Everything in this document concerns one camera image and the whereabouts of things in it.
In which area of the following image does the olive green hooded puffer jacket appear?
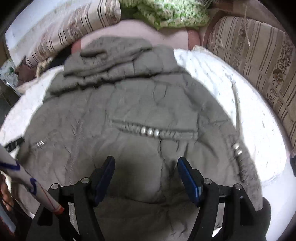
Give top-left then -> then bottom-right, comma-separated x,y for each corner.
17,37 -> 262,240

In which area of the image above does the person's right hand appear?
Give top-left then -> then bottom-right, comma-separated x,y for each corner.
1,174 -> 14,211

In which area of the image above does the white leaf-print bed quilt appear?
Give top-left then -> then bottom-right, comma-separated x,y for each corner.
1,47 -> 293,210

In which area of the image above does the brown garment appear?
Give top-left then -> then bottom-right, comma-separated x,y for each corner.
15,62 -> 37,86

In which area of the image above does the striped floral pillow at right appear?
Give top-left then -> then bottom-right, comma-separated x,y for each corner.
207,16 -> 295,148

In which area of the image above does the striped floral pillow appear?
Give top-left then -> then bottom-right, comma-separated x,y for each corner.
25,1 -> 121,68
207,16 -> 295,148

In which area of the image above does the pink folded blanket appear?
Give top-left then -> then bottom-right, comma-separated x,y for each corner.
70,1 -> 284,53

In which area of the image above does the striped floral pillow at left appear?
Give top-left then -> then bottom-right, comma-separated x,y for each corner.
25,1 -> 121,68

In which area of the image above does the green white patterned blanket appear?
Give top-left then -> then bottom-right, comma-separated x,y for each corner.
119,1 -> 211,30

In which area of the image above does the white hanging cord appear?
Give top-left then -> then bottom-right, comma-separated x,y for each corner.
244,2 -> 251,47

